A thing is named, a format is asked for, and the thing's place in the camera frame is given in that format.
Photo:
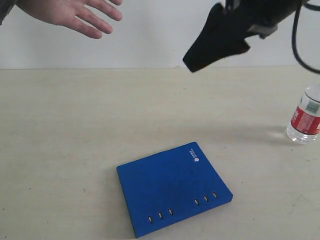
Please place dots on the blue notebook binder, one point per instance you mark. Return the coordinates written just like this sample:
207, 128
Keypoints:
170, 186

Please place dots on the person's open hand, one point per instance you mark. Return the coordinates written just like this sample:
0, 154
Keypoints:
74, 14

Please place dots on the clear plastic water bottle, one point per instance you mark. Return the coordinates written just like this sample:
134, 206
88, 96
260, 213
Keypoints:
304, 125

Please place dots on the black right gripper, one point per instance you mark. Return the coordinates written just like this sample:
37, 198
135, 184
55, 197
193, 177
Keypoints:
225, 29

